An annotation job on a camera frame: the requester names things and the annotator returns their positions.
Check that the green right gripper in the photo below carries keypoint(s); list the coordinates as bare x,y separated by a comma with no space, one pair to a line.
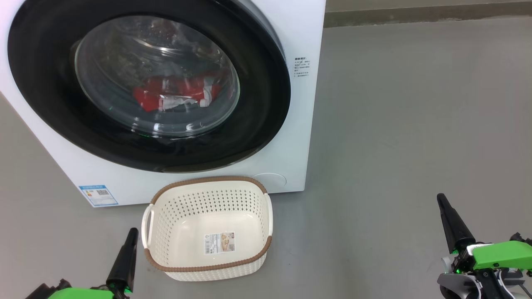
498,255

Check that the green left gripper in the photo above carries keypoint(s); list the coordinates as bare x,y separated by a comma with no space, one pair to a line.
83,294

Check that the red and white garment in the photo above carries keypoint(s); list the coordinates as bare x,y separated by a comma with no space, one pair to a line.
153,97

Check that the black round glass washer door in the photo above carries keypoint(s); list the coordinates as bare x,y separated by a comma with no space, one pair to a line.
50,104

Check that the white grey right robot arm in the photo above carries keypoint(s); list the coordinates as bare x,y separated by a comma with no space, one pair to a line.
457,286

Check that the cream basket with brown rim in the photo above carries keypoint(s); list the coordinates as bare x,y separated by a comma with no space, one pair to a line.
187,232

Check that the printed product label sticker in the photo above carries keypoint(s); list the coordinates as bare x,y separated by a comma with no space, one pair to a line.
219,243

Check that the white front-load washing machine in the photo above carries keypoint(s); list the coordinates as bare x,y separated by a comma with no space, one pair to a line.
299,124

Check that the stainless steel washing machine drum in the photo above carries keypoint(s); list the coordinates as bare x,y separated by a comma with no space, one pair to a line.
124,58

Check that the blue energy label sticker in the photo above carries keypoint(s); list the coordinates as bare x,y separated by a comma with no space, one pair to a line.
98,196

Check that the round white filter cap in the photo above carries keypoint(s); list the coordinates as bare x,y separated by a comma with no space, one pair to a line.
274,180

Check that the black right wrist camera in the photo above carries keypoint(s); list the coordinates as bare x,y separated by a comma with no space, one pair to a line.
520,238

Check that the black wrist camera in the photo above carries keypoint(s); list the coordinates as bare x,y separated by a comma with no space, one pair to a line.
520,238
41,292

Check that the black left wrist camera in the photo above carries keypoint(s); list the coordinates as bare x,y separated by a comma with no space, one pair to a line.
41,292

